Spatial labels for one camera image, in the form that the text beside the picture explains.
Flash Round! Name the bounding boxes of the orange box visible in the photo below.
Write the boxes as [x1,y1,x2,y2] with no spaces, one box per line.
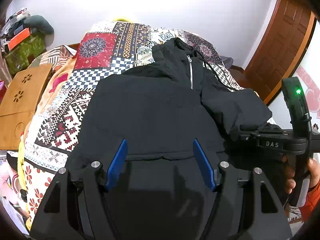
[8,28,30,51]

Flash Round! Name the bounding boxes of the patchwork patterned bed cover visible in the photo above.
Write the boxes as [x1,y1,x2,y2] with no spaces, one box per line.
[18,22,241,226]

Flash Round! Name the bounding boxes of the scattered papers and books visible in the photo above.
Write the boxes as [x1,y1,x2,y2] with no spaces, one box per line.
[1,151,29,236]

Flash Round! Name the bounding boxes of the bamboo lap desk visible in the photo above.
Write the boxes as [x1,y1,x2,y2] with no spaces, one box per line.
[0,63,53,150]

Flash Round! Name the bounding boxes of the grey neck pillow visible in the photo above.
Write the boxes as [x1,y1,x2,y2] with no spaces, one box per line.
[23,15,54,35]

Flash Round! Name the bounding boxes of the person's right hand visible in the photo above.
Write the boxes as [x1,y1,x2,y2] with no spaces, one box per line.
[281,154,320,196]

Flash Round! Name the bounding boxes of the orange floral blanket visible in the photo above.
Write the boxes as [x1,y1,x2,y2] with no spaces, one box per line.
[18,55,92,165]

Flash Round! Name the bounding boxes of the black zip hooded jacket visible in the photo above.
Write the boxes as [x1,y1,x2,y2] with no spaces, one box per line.
[66,38,272,239]

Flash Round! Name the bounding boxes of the yellow foam bed headboard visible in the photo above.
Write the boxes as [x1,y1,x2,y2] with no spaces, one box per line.
[113,18,132,23]

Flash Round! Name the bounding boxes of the brown wooden door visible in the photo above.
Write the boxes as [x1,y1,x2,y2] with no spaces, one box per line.
[244,0,316,105]

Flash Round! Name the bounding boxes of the pile of clothes on box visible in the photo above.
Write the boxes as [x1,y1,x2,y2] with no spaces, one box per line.
[1,8,29,38]

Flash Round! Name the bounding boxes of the white sliding wardrobe door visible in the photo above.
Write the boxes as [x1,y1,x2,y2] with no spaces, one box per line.
[269,22,319,132]

